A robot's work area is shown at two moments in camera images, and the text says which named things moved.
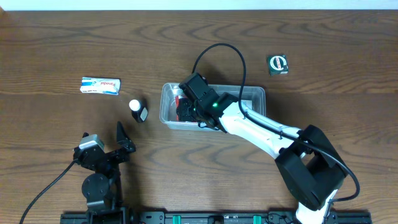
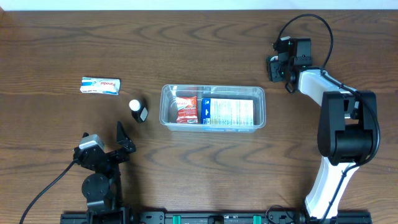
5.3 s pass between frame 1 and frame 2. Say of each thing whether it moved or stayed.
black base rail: stayed
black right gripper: moved
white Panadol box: stayed
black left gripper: stayed
